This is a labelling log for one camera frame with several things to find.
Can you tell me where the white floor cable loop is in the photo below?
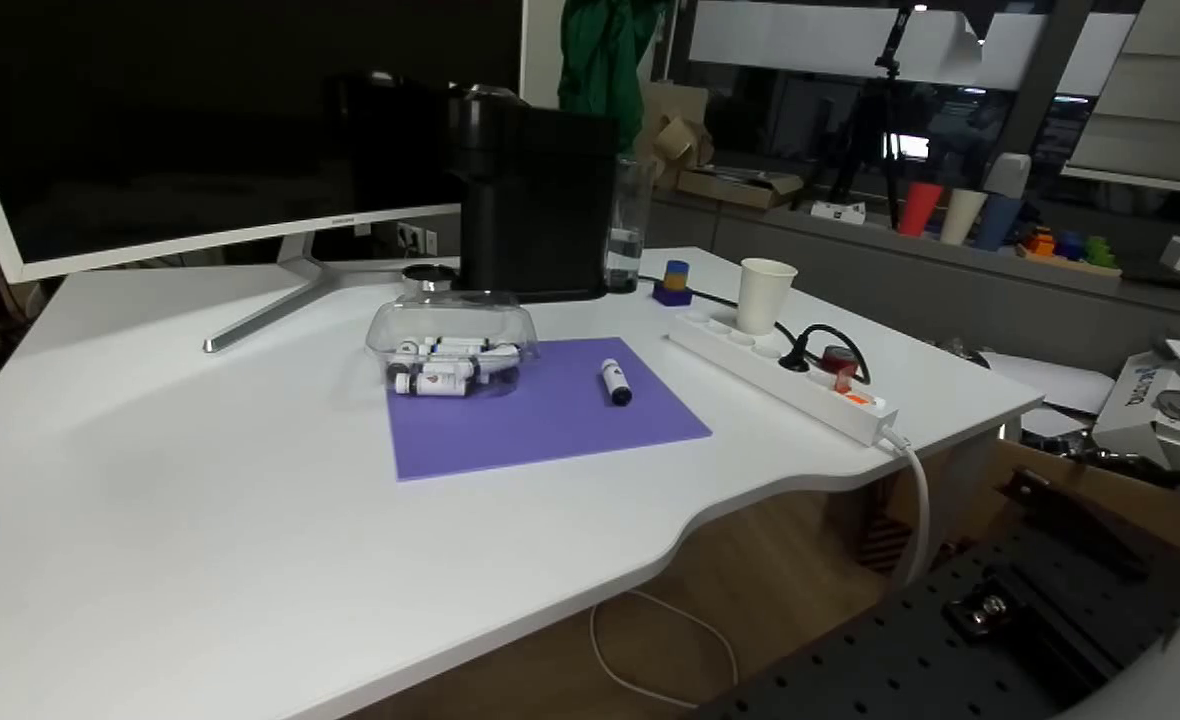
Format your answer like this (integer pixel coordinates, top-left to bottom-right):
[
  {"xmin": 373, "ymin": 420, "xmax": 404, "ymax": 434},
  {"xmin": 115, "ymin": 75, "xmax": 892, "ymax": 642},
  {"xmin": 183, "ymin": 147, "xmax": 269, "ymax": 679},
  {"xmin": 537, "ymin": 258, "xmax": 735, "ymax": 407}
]
[{"xmin": 585, "ymin": 583, "xmax": 748, "ymax": 717}]

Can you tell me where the black camera tripod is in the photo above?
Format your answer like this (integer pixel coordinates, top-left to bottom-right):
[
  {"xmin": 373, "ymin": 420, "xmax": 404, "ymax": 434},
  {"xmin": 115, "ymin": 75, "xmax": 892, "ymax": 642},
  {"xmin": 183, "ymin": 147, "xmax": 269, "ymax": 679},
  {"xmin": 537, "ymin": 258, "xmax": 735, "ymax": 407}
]
[{"xmin": 826, "ymin": 0, "xmax": 931, "ymax": 233}]

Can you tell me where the red cup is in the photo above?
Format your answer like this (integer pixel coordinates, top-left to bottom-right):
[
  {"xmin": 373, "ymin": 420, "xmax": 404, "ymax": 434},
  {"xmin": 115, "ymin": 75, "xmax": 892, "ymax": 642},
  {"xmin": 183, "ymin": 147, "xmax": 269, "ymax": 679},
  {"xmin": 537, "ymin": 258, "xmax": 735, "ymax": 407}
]
[{"xmin": 897, "ymin": 179, "xmax": 950, "ymax": 242}]

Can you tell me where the white plastic cup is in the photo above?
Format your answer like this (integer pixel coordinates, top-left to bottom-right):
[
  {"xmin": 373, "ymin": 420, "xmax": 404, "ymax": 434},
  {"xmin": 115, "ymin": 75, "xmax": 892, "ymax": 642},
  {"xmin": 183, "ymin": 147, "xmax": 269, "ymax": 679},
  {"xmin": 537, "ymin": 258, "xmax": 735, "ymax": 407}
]
[{"xmin": 937, "ymin": 185, "xmax": 991, "ymax": 250}]

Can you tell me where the black monitor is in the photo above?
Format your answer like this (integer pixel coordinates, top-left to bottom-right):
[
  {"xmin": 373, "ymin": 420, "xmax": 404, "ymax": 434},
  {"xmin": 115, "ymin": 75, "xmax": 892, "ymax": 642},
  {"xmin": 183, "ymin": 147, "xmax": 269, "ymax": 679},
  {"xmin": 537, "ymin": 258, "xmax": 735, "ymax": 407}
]
[{"xmin": 0, "ymin": 0, "xmax": 540, "ymax": 358}]

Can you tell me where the brown cardboard box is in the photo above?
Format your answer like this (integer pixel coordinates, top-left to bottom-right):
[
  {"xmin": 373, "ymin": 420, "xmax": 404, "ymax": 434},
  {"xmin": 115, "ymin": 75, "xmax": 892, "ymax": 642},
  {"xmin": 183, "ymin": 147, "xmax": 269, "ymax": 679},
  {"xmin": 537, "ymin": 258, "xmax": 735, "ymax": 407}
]
[{"xmin": 642, "ymin": 75, "xmax": 720, "ymax": 190}]

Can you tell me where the small white dark-capped bottle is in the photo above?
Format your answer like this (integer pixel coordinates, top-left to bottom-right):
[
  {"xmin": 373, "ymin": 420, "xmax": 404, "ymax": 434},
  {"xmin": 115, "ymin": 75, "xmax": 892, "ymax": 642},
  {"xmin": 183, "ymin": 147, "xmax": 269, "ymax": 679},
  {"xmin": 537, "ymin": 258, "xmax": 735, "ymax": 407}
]
[{"xmin": 595, "ymin": 350, "xmax": 635, "ymax": 411}]

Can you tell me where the white power strip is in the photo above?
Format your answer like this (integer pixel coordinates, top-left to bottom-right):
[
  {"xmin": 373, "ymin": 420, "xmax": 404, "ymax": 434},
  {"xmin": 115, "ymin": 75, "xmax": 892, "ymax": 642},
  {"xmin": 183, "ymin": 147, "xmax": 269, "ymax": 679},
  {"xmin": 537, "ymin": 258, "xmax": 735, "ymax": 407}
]
[{"xmin": 666, "ymin": 313, "xmax": 906, "ymax": 450}]

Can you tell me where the purple mat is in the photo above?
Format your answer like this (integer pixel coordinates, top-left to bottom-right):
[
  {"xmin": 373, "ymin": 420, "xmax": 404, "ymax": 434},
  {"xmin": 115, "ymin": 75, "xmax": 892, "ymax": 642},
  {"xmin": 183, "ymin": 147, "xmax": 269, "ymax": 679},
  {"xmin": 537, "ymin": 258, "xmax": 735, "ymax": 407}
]
[{"xmin": 383, "ymin": 330, "xmax": 715, "ymax": 483}]

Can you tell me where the white power strip cord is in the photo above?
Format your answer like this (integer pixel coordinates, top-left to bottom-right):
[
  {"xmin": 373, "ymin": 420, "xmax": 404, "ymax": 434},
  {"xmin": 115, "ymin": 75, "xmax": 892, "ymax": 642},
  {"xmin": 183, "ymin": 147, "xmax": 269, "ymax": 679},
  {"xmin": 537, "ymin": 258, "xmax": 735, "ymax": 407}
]
[{"xmin": 876, "ymin": 427, "xmax": 937, "ymax": 592}]

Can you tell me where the blue cup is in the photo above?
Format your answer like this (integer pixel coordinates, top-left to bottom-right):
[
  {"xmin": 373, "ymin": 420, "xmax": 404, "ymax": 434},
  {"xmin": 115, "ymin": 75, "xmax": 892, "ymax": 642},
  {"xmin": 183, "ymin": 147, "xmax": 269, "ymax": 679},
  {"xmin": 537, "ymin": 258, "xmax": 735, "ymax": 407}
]
[{"xmin": 973, "ymin": 190, "xmax": 1029, "ymax": 255}]

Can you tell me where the green toy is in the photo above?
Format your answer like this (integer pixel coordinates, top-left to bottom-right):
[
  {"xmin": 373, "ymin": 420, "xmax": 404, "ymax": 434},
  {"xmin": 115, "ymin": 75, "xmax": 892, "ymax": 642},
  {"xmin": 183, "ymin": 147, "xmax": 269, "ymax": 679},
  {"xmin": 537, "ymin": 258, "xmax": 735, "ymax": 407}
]
[{"xmin": 1082, "ymin": 233, "xmax": 1124, "ymax": 273}]

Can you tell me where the black plug cable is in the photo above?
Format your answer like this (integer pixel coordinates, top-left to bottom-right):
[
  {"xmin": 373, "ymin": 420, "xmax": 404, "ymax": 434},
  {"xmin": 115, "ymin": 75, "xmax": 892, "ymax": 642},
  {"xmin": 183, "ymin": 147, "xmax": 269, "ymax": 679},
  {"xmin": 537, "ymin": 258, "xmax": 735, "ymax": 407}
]
[{"xmin": 769, "ymin": 317, "xmax": 876, "ymax": 389}]

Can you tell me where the green cloth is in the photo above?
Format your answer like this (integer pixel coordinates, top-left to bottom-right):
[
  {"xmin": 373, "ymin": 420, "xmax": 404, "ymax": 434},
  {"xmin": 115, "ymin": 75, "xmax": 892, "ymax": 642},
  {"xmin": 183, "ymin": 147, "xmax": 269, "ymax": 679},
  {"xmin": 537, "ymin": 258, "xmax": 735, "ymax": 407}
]
[{"xmin": 556, "ymin": 0, "xmax": 682, "ymax": 150}]

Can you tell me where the black coffee machine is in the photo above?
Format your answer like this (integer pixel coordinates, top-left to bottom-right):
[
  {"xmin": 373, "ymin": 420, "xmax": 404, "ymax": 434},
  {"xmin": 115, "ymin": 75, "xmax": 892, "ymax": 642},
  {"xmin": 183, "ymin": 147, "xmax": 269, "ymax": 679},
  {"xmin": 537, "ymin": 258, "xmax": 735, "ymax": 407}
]
[{"xmin": 444, "ymin": 80, "xmax": 626, "ymax": 305}]

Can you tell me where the white paper cup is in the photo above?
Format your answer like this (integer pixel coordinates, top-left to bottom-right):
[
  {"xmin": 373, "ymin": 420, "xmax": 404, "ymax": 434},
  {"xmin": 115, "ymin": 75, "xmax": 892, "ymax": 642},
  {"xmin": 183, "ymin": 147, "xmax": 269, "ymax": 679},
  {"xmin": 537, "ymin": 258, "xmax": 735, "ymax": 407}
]
[{"xmin": 735, "ymin": 255, "xmax": 799, "ymax": 340}]

